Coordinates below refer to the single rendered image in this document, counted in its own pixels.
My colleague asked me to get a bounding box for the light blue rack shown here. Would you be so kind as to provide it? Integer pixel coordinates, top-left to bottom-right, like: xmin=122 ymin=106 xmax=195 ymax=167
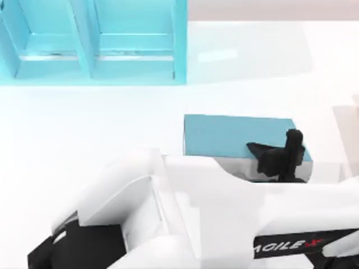
xmin=0 ymin=0 xmax=188 ymax=86

